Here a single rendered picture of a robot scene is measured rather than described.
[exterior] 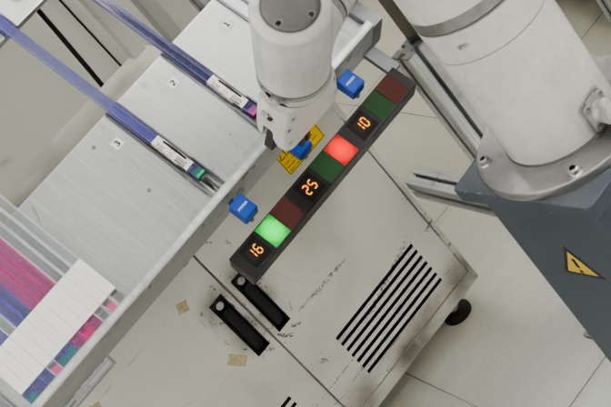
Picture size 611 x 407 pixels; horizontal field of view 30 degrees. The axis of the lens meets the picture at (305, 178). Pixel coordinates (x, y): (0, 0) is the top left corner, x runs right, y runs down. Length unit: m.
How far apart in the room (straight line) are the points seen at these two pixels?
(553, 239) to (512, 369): 0.87
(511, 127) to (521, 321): 1.03
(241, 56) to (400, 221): 0.58
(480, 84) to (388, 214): 0.93
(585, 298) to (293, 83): 0.39
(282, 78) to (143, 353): 0.72
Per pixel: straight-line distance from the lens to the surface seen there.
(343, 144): 1.48
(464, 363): 2.10
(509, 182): 1.13
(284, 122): 1.28
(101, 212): 1.46
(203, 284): 1.81
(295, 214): 1.44
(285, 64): 1.16
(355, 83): 1.49
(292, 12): 1.13
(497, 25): 1.02
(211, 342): 1.84
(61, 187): 1.48
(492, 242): 2.28
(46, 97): 3.41
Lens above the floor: 1.35
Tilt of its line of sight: 28 degrees down
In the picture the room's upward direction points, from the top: 41 degrees counter-clockwise
